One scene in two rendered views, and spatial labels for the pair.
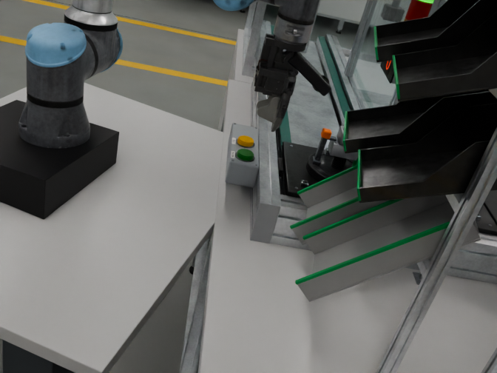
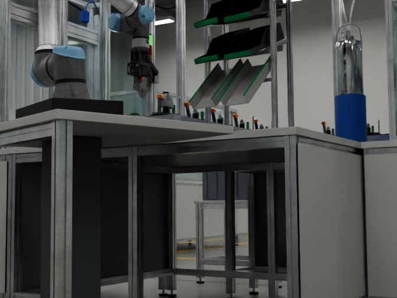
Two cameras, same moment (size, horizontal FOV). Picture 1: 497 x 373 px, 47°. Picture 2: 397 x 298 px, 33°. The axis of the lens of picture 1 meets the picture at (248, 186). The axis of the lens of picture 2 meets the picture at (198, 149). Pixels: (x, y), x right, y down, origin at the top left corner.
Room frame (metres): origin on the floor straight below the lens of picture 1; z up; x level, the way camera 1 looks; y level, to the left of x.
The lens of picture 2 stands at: (-0.78, 2.07, 0.57)
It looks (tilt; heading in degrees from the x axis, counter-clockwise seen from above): 5 degrees up; 308
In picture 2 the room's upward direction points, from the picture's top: straight up
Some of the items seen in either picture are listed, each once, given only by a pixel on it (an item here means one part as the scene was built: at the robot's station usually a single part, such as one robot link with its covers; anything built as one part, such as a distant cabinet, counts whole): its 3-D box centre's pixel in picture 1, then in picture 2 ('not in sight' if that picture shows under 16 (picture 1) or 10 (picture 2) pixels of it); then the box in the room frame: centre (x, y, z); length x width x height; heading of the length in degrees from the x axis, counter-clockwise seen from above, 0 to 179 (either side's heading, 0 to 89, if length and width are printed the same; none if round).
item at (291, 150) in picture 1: (333, 177); not in sight; (1.20, -0.19, 0.96); 0.24 x 0.24 x 0.02; 7
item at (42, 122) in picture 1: (55, 112); (71, 94); (1.11, 0.45, 0.99); 0.15 x 0.15 x 0.10
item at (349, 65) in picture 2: not in sight; (349, 60); (0.71, -1.06, 1.32); 0.14 x 0.14 x 0.38
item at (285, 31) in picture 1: (292, 30); (141, 45); (1.18, -0.01, 1.28); 0.08 x 0.08 x 0.05
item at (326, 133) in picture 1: (325, 145); (160, 103); (1.20, -0.15, 1.04); 0.04 x 0.02 x 0.08; 97
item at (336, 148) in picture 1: (350, 141); (166, 100); (1.21, -0.20, 1.06); 0.08 x 0.04 x 0.07; 97
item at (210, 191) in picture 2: not in sight; (249, 184); (2.07, -2.15, 0.73); 0.62 x 0.42 x 0.23; 7
